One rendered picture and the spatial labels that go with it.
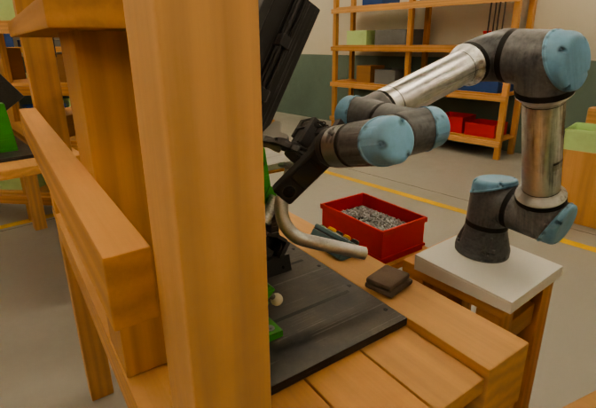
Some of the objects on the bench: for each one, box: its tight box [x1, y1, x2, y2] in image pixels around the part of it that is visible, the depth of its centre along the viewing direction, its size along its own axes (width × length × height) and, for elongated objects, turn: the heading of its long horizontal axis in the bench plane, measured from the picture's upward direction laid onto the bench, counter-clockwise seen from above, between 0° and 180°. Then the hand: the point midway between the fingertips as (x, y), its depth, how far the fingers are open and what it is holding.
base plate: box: [266, 231, 407, 396], centre depth 128 cm, size 42×110×2 cm, turn 36°
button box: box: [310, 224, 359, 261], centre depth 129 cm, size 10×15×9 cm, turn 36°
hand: (274, 160), depth 93 cm, fingers open, 14 cm apart
